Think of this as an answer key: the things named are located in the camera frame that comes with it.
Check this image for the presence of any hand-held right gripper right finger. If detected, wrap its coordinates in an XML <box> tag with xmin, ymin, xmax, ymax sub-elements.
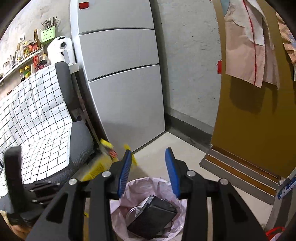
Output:
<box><xmin>165</xmin><ymin>148</ymin><xmax>265</xmax><ymax>241</ymax></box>

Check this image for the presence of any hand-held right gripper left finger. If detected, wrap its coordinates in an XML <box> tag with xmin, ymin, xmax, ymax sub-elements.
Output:
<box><xmin>25</xmin><ymin>149</ymin><xmax>133</xmax><ymax>241</ymax></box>

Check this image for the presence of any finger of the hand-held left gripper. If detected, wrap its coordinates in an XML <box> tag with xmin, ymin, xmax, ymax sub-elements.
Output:
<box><xmin>5</xmin><ymin>146</ymin><xmax>23</xmax><ymax>212</ymax></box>

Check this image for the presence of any yellow wrapper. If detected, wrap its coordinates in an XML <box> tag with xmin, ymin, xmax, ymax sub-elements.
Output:
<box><xmin>124</xmin><ymin>144</ymin><xmax>139</xmax><ymax>166</ymax></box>

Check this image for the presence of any pink trash bag bin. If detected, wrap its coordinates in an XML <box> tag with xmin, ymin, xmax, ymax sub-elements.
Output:
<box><xmin>110</xmin><ymin>177</ymin><xmax>188</xmax><ymax>241</ymax></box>

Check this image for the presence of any yellow sponge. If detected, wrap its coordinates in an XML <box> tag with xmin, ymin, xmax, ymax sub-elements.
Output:
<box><xmin>100</xmin><ymin>138</ymin><xmax>114</xmax><ymax>149</ymax></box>

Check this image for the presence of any grey office chair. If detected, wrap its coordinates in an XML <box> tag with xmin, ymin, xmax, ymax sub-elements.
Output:
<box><xmin>0</xmin><ymin>62</ymin><xmax>95</xmax><ymax>200</ymax></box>

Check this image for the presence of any white checkered cloth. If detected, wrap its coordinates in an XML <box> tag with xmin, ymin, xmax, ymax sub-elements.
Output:
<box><xmin>0</xmin><ymin>65</ymin><xmax>73</xmax><ymax>198</ymax></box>

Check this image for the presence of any striped brown doormat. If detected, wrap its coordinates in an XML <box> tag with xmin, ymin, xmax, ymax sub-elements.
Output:
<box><xmin>199</xmin><ymin>147</ymin><xmax>281</xmax><ymax>205</ymax></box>

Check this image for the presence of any mustard yellow door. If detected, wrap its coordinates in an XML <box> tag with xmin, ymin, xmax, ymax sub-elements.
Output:
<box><xmin>210</xmin><ymin>0</ymin><xmax>296</xmax><ymax>183</ymax></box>

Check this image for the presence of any silver refrigerator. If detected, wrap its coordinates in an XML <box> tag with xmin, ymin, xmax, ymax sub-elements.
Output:
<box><xmin>70</xmin><ymin>0</ymin><xmax>166</xmax><ymax>154</ymax></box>

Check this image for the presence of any blue white packet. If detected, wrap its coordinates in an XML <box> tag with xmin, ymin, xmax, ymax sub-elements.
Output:
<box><xmin>277</xmin><ymin>177</ymin><xmax>296</xmax><ymax>200</ymax></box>

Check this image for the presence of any red plastic bag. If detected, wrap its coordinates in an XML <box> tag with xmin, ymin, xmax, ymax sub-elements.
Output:
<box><xmin>266</xmin><ymin>227</ymin><xmax>287</xmax><ymax>241</ymax></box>

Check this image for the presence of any white air fryer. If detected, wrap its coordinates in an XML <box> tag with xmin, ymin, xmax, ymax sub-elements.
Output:
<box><xmin>47</xmin><ymin>36</ymin><xmax>77</xmax><ymax>66</ymax></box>

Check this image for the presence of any dark sauce bottle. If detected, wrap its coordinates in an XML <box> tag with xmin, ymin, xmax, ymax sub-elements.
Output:
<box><xmin>32</xmin><ymin>29</ymin><xmax>41</xmax><ymax>50</ymax></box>

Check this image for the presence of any green utensil holder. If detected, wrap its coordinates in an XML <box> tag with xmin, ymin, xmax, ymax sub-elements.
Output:
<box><xmin>41</xmin><ymin>26</ymin><xmax>56</xmax><ymax>44</ymax></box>

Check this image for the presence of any pink hanging garment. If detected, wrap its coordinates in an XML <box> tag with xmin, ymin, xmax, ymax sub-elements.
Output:
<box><xmin>220</xmin><ymin>0</ymin><xmax>281</xmax><ymax>90</ymax></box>

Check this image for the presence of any patterned hanging cloth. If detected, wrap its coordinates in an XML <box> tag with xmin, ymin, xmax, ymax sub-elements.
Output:
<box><xmin>275</xmin><ymin>11</ymin><xmax>296</xmax><ymax>64</ymax></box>

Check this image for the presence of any white wall shelf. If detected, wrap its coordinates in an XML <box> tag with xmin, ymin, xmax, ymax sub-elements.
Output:
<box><xmin>0</xmin><ymin>49</ymin><xmax>44</xmax><ymax>82</ymax></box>

